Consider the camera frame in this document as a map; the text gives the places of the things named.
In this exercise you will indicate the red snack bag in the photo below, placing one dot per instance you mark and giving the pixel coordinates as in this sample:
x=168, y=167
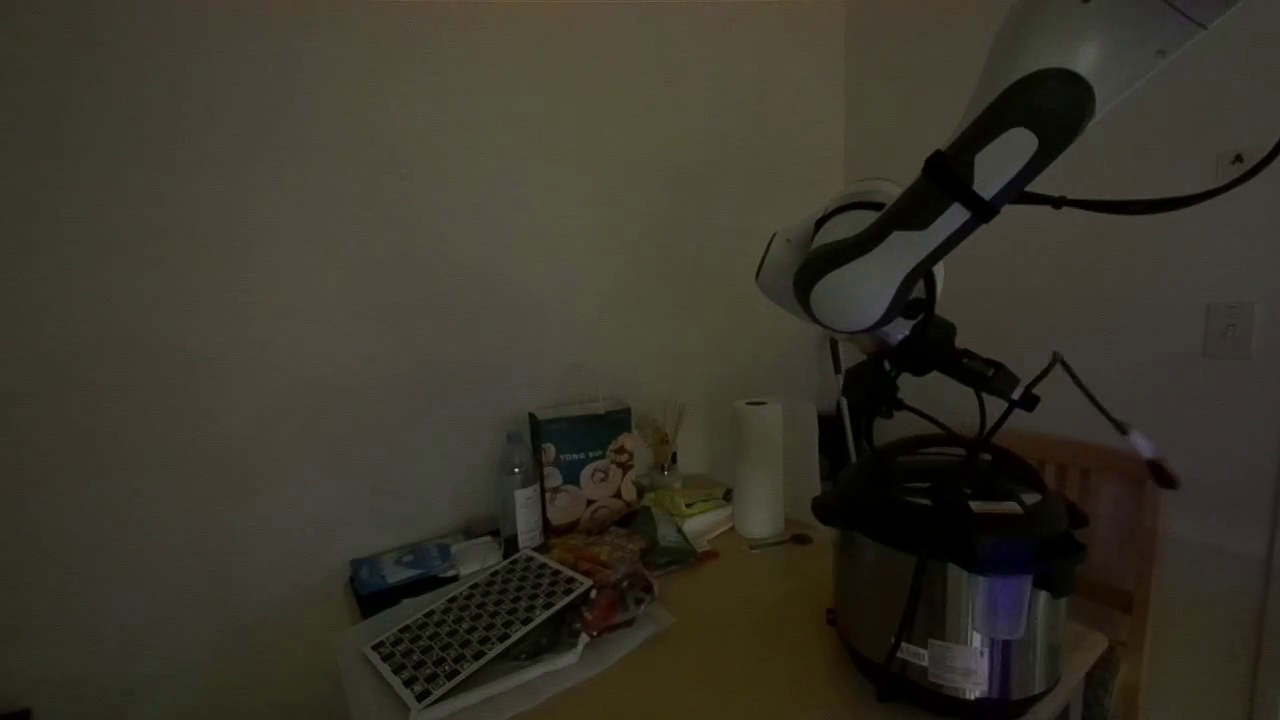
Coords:
x=605, y=573

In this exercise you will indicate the white paper towel roll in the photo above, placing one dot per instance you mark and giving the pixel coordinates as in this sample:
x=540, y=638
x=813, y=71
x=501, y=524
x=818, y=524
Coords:
x=761, y=465

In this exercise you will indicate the wooden chair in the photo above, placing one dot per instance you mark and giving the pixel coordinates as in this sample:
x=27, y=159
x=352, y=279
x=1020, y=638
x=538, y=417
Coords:
x=1115, y=532

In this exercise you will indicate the white wall switch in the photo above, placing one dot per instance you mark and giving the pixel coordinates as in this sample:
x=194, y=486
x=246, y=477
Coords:
x=1230, y=331

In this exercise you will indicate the steel pressure cooker black lid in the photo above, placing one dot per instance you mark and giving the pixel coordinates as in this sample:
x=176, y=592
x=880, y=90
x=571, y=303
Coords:
x=963, y=600

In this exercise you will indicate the white grid tray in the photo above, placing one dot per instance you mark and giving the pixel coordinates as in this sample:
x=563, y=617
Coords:
x=472, y=624

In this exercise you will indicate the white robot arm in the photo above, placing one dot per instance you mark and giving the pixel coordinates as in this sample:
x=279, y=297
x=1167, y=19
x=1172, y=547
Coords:
x=1067, y=83

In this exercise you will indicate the blue packet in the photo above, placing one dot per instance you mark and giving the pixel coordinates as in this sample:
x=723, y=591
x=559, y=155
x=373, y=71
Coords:
x=421, y=564

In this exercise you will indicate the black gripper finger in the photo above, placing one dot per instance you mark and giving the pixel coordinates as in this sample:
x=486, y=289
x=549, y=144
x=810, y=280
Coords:
x=1013, y=370
x=1002, y=392

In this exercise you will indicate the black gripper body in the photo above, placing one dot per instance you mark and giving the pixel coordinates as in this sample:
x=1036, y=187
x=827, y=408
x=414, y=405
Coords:
x=942, y=350

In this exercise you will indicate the stack of books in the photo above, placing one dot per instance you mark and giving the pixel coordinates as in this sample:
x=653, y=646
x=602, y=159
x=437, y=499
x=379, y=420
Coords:
x=692, y=513

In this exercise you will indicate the clear water bottle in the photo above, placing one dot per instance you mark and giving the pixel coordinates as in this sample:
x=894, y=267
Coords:
x=525, y=502

